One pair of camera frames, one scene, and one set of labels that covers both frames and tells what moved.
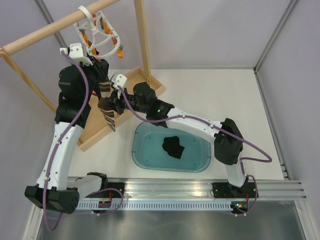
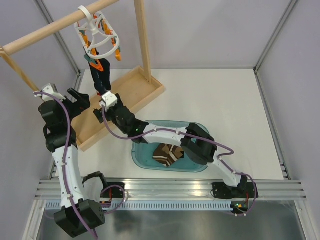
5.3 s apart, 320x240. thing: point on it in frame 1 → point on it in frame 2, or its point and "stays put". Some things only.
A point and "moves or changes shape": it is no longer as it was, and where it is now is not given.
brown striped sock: [107, 105] moves or changes shape
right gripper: [115, 102] → [119, 105]
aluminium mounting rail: [202, 189] stays put
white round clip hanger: [101, 39] stays put
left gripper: [100, 67] → [82, 104]
